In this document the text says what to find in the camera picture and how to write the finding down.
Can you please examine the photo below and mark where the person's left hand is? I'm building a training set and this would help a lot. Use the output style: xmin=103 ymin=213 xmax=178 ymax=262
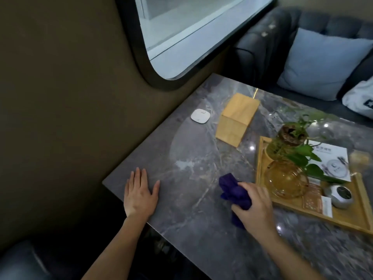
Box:
xmin=123 ymin=167 xmax=161 ymax=220

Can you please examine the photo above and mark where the person's right hand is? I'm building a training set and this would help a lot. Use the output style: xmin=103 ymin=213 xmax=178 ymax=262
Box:
xmin=230 ymin=182 xmax=276 ymax=240

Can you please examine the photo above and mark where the purple cloth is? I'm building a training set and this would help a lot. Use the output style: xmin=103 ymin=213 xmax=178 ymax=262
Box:
xmin=219 ymin=173 xmax=253 ymax=229

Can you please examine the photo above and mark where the wooden tray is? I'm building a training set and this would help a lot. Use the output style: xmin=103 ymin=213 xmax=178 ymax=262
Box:
xmin=255 ymin=135 xmax=373 ymax=235

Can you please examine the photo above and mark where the person's left forearm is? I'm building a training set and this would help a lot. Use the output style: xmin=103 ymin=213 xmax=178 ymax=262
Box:
xmin=81 ymin=215 xmax=153 ymax=280

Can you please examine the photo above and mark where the person's right forearm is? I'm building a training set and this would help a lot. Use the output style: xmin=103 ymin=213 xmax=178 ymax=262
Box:
xmin=248 ymin=227 xmax=326 ymax=280

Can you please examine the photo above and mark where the amber glass ashtray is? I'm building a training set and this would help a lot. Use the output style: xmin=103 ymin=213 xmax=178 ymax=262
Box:
xmin=265 ymin=160 xmax=309 ymax=199

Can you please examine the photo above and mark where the grey marble table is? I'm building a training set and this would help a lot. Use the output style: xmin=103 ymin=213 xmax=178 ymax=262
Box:
xmin=102 ymin=73 xmax=373 ymax=280

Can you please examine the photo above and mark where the orange dotted small box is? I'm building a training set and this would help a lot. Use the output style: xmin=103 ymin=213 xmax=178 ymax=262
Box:
xmin=302 ymin=182 xmax=333 ymax=216

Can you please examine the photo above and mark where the silver round device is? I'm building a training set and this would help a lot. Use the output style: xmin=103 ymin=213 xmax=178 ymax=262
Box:
xmin=324 ymin=184 xmax=354 ymax=210

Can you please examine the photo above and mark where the green plant in glass jar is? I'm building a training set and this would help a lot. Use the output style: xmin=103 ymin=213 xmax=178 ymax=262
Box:
xmin=265 ymin=112 xmax=347 ymax=184

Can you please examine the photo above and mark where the white printed card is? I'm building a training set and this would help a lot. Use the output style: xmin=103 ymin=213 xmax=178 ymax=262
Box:
xmin=304 ymin=139 xmax=352 ymax=183

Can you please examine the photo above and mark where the wooden tissue box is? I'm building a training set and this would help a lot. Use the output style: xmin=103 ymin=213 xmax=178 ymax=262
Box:
xmin=215 ymin=92 xmax=261 ymax=148

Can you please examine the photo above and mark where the white square call button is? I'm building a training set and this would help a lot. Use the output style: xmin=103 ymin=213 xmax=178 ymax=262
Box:
xmin=190 ymin=108 xmax=211 ymax=124

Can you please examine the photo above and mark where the clear toothpick holder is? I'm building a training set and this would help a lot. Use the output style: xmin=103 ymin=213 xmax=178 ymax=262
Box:
xmin=349 ymin=150 xmax=371 ymax=175

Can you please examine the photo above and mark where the black leather seat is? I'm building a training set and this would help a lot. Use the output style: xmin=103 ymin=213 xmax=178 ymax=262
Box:
xmin=0 ymin=239 xmax=88 ymax=280

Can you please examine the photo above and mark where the white bear face backpack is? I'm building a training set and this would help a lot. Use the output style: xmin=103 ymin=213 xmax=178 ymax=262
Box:
xmin=341 ymin=76 xmax=373 ymax=120

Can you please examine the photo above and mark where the dark grey tufted sofa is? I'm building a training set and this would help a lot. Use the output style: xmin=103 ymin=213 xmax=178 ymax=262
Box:
xmin=233 ymin=5 xmax=373 ymax=129

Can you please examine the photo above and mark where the light blue cushion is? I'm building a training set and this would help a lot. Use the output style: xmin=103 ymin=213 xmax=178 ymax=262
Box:
xmin=277 ymin=27 xmax=373 ymax=102

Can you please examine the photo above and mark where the black framed rounded window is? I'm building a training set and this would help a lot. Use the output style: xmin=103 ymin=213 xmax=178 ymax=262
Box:
xmin=115 ymin=0 xmax=279 ymax=92

